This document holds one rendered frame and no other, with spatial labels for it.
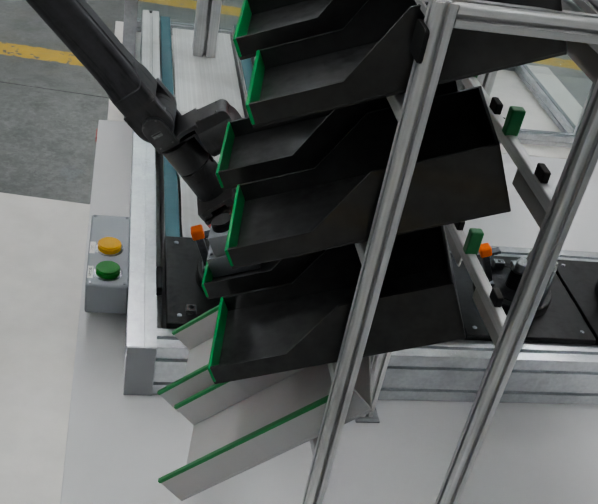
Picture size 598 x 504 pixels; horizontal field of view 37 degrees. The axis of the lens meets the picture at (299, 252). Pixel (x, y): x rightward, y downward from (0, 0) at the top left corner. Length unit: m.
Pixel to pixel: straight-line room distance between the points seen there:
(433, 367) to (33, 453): 0.64
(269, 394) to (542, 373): 0.58
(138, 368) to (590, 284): 0.87
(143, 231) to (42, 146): 2.21
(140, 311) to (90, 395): 0.15
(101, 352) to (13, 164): 2.24
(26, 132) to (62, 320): 2.40
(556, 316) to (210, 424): 0.71
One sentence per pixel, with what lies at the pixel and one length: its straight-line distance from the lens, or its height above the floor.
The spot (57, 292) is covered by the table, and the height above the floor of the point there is 0.86.
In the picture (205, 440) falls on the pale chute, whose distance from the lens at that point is 1.19.
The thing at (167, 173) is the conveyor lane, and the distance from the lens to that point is 1.83.
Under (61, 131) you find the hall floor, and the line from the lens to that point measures 3.94.
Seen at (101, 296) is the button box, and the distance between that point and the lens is 1.51.
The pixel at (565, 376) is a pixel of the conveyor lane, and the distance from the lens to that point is 1.60.
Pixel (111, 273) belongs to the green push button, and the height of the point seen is 0.97.
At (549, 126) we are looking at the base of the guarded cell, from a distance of 2.65.
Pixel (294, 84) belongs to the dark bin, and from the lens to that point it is 0.87.
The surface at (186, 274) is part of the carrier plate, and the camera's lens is 1.51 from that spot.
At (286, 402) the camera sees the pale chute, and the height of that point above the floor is 1.10.
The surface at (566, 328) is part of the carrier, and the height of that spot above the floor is 0.97.
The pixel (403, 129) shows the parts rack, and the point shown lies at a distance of 0.78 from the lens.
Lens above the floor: 1.88
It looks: 34 degrees down
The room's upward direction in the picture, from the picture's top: 11 degrees clockwise
